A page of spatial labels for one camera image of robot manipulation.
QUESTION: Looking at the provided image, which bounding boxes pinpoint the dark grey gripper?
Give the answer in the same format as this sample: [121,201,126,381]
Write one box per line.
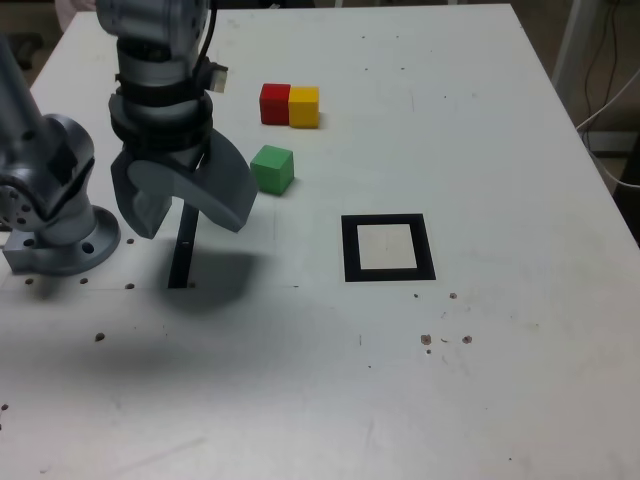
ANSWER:
[109,127,260,240]

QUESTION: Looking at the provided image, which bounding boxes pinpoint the green cube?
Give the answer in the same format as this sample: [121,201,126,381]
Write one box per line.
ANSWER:
[249,144,295,196]

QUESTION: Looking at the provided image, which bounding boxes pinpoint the red cube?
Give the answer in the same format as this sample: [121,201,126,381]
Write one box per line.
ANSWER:
[259,83,292,125]

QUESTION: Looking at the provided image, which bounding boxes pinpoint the yellow cube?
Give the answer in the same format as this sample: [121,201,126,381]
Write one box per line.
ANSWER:
[287,85,321,130]

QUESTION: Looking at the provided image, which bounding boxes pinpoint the black tape square outline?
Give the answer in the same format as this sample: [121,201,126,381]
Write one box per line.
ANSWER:
[340,213,437,283]

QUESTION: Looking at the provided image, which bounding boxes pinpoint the black tape strip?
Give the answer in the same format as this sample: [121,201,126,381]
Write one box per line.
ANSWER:
[167,197,202,290]

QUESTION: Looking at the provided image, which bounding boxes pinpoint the black background object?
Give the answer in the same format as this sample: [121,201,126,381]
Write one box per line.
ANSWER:
[0,32,45,71]

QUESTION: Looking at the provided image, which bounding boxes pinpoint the black background box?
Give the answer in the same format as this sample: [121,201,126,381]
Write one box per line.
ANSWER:
[584,130,640,157]

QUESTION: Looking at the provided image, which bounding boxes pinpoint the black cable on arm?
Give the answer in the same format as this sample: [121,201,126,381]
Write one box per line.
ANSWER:
[192,0,232,96]

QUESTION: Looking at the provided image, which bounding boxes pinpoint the white background cable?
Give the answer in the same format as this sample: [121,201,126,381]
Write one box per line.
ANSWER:
[578,69,640,190]

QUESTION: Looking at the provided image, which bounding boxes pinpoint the white metal post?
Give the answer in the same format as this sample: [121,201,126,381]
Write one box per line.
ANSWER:
[552,0,589,89]

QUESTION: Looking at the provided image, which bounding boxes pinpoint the black background cable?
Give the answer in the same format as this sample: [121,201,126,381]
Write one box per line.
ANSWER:
[582,0,634,151]

